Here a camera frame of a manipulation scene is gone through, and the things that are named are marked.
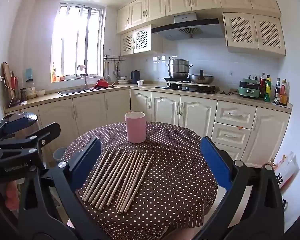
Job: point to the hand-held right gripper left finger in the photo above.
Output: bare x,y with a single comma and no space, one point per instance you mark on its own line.
86,162

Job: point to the pale board under pots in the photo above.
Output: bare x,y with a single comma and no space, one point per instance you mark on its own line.
190,84

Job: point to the black range hood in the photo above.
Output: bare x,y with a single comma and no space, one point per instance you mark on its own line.
190,27

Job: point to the metal wok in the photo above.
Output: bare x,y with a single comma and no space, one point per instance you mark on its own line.
201,78

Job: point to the hanging metal spatula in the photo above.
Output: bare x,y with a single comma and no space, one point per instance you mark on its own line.
116,71

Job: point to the black electric kettle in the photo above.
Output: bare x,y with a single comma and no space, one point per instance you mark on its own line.
135,77

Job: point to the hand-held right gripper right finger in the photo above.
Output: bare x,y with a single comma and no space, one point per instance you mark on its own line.
215,162

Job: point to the glass jar with white lid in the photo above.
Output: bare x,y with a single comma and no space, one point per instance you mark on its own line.
30,90

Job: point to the small dark jar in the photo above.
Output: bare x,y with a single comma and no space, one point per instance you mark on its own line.
23,95

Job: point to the stainless steel steamer pot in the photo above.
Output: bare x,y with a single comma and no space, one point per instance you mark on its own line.
178,68

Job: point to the teal packet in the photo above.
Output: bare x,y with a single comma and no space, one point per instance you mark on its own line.
29,73

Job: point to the dark sauce bottle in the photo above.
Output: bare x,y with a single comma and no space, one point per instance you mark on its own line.
277,93

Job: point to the white rice bag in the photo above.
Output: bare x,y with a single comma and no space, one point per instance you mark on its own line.
287,172

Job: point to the black gas hob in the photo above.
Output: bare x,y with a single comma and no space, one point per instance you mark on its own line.
187,89

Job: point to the green electric cooker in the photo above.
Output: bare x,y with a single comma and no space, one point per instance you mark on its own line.
248,88

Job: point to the metal utensil rail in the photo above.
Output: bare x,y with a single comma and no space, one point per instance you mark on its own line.
113,58

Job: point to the cream lattice-door wall cabinet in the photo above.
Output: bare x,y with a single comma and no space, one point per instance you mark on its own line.
255,33
135,41

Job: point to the stainless steel sink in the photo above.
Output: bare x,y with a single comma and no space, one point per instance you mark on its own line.
75,91

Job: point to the cream upper wall cabinets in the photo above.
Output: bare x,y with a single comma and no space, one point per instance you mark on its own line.
190,0

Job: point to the small white bowl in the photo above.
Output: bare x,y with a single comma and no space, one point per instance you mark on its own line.
40,93

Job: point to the orange bottle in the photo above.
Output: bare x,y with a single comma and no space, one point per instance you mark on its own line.
54,75

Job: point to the stainless steel rice cooker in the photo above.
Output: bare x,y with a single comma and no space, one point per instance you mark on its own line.
27,116

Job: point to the double wall socket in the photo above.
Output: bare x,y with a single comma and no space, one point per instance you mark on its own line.
252,76

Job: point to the small red box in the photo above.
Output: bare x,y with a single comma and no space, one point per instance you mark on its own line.
62,78

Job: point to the pink cylindrical cup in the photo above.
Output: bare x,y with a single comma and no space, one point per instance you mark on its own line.
135,128

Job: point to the small white cup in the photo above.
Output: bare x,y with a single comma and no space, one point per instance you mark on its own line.
140,83

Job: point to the metal kitchen faucet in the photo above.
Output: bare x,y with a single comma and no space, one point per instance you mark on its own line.
85,80

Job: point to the cream cabinet drawer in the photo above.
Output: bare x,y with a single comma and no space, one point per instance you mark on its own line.
231,135
236,113
231,151

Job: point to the kitchen window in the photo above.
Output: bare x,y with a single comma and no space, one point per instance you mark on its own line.
76,42

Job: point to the hanging metal ladle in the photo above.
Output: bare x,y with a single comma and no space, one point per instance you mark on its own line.
106,76

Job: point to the wooden cutting board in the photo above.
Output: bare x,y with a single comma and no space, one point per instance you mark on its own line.
7,80

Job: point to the brown polka-dot tablecloth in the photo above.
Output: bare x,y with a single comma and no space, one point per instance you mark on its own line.
170,175

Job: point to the cream base cabinets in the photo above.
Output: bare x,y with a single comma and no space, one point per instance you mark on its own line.
165,110

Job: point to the stacked white plates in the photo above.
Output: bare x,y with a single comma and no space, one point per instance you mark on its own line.
122,80

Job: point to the red plastic container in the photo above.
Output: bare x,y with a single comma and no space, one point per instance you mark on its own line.
101,83

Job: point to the amber sauce bottle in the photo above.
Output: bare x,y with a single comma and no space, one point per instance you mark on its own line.
284,93

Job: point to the cooking oil bottle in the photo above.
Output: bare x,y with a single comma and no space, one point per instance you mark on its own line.
272,161

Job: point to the red package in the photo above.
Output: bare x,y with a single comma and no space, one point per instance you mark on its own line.
14,85

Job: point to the group of wooden chopsticks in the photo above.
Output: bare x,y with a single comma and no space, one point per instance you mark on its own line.
115,180

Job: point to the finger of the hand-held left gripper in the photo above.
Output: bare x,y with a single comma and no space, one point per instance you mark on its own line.
15,127
48,131

